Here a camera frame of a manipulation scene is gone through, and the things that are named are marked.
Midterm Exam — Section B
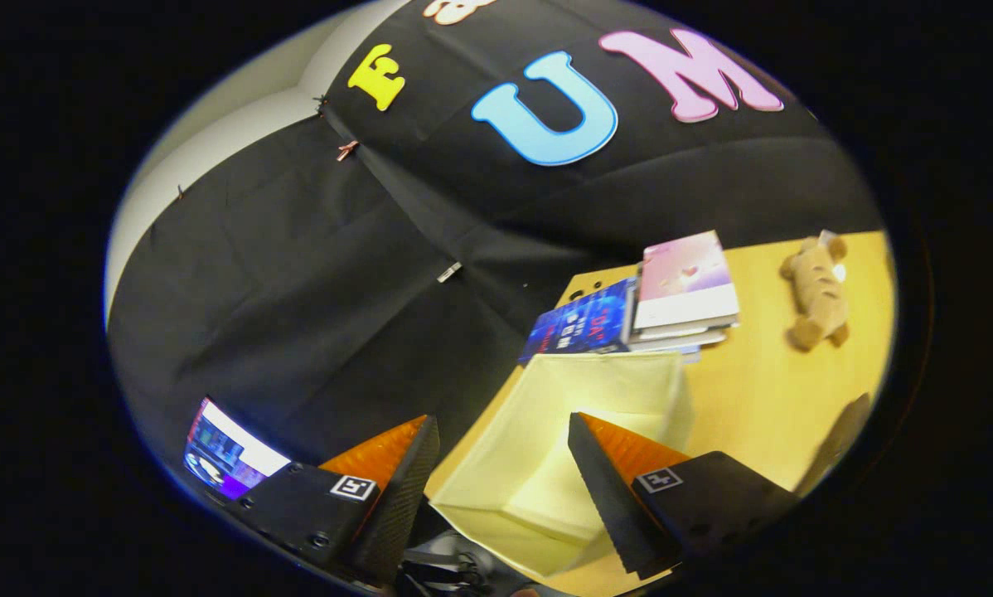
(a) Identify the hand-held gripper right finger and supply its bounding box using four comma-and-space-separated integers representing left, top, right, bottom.
567, 411, 800, 581

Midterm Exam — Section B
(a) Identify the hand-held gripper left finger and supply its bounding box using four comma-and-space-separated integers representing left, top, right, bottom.
225, 415, 441, 588

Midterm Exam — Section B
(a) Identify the pale green fabric storage box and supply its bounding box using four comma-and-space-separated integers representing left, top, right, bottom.
426, 352, 696, 580

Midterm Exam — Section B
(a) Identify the brown bow shoe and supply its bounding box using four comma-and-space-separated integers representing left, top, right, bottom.
795, 393, 873, 498

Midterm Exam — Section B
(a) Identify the lit computer monitor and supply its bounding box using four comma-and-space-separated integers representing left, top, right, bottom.
183, 397, 292, 502

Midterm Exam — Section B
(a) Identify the white book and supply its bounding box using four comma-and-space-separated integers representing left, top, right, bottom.
627, 319, 731, 363

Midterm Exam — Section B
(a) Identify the blue book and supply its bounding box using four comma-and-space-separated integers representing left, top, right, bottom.
519, 278, 637, 365

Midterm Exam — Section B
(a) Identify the black backdrop cloth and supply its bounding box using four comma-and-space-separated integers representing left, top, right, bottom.
107, 0, 887, 498

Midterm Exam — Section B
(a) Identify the pink book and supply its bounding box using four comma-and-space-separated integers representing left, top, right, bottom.
633, 231, 740, 332

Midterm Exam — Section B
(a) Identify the tan bread plush toy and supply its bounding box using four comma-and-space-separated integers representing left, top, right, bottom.
779, 235, 851, 352

